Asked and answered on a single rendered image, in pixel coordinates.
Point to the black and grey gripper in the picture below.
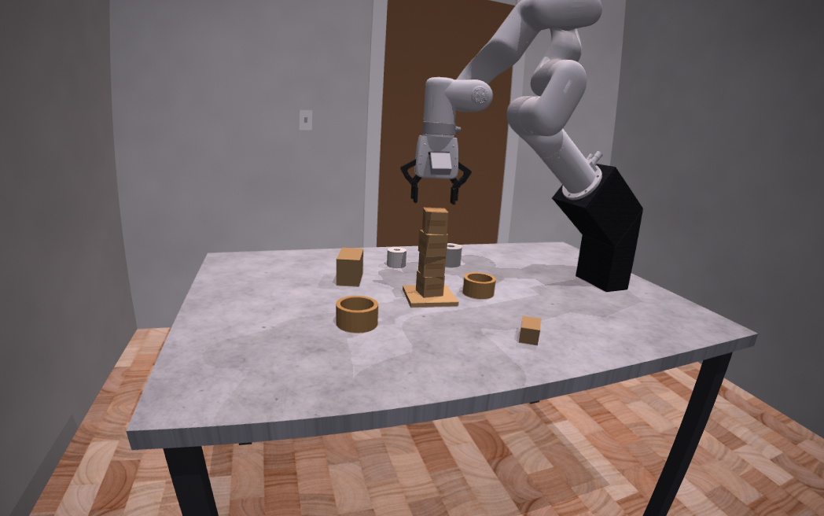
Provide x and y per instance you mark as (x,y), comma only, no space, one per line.
(442,143)

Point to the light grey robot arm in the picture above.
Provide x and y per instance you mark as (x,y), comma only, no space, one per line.
(533,118)

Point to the light wooden square board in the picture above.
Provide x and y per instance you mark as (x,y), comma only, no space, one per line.
(415,300)

